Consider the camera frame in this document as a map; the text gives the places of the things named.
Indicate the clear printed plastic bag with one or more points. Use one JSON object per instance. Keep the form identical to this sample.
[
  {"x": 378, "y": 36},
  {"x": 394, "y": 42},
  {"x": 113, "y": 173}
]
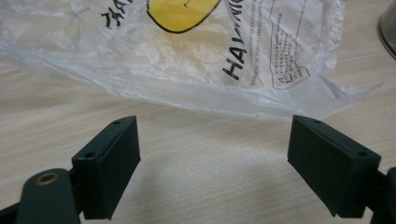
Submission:
[{"x": 174, "y": 68}]

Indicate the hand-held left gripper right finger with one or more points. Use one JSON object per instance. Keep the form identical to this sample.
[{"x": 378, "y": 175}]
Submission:
[{"x": 330, "y": 168}]

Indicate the shiny metal trash bin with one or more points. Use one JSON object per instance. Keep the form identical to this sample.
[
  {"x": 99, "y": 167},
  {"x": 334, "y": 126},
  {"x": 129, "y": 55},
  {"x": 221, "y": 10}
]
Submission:
[{"x": 389, "y": 28}]

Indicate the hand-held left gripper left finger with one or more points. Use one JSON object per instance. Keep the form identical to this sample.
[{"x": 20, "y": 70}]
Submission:
[{"x": 106, "y": 168}]

